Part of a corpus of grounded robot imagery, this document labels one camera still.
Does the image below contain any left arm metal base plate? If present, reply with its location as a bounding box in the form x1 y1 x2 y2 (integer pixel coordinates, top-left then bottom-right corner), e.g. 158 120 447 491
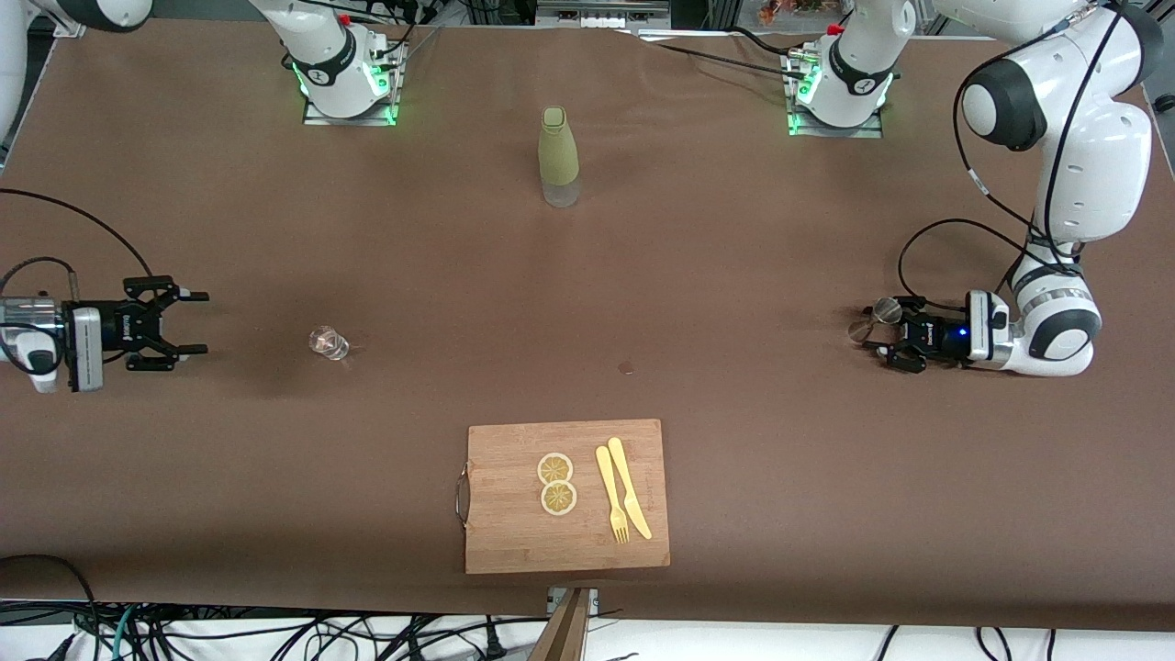
786 50 885 140

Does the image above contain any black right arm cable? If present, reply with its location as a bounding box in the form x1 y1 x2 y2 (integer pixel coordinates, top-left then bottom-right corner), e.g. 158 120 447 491
0 187 154 306

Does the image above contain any steel double jigger cup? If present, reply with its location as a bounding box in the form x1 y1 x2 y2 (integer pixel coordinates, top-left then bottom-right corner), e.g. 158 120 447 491
846 296 906 346

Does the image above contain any black base power cable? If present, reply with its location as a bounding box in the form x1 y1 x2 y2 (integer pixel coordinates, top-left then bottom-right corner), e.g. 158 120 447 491
640 26 818 84

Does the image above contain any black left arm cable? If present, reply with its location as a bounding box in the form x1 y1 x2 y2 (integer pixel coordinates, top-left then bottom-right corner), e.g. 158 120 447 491
897 3 1128 306

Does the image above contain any grey metal equipment rack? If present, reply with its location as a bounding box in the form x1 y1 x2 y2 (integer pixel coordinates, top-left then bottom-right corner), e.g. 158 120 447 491
537 0 671 30

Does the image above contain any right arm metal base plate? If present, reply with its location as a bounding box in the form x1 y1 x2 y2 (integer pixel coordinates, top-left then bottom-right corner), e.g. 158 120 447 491
302 37 406 128

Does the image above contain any clear glass shaker cup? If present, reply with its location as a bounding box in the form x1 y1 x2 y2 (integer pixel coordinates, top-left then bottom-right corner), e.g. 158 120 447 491
308 325 351 362

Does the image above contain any wooden cutting board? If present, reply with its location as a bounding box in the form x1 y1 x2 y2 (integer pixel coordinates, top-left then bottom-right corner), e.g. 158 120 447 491
455 419 671 576

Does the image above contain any brown table cover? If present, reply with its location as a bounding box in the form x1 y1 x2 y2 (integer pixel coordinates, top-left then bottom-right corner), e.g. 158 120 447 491
0 17 1175 633

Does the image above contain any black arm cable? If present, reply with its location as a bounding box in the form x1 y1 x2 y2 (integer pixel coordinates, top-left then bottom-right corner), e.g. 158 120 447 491
0 187 154 306
897 3 1128 306

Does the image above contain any wooden post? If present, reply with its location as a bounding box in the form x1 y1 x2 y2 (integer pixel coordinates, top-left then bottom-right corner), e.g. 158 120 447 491
530 588 593 661

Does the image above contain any yellow plastic fork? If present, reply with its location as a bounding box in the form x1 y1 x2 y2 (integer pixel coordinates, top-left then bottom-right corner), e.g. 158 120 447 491
595 445 632 544

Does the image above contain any thick black looped cable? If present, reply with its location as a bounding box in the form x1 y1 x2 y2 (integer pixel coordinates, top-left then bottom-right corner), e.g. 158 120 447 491
0 553 98 661

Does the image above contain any green sleeved glass bottle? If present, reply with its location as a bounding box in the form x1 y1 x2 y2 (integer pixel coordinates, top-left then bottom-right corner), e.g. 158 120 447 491
538 106 581 208

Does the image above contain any yellow plastic knife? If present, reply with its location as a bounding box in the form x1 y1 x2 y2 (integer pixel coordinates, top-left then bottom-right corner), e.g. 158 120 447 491
607 437 654 541

